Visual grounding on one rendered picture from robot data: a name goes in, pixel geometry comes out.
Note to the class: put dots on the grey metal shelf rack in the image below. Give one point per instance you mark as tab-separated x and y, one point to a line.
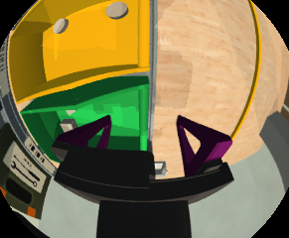
10	110

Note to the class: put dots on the dark green case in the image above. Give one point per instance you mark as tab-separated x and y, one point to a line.
23	182

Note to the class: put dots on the grey flat disc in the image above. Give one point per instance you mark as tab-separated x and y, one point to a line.
117	10
61	25

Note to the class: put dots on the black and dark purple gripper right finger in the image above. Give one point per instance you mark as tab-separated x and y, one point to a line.
214	144

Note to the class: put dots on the yellow open bin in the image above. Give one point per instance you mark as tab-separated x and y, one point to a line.
93	47

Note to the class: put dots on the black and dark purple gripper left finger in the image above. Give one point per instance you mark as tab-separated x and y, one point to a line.
81	135

